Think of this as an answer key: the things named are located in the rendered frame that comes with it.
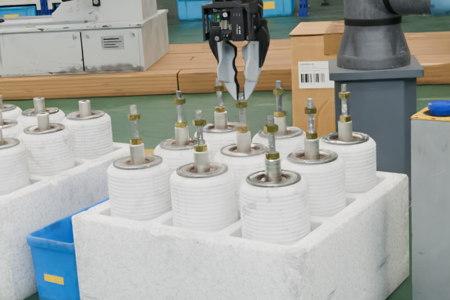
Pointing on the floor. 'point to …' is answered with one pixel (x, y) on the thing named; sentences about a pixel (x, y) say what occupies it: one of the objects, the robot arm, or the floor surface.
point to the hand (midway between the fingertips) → (242, 90)
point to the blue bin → (56, 258)
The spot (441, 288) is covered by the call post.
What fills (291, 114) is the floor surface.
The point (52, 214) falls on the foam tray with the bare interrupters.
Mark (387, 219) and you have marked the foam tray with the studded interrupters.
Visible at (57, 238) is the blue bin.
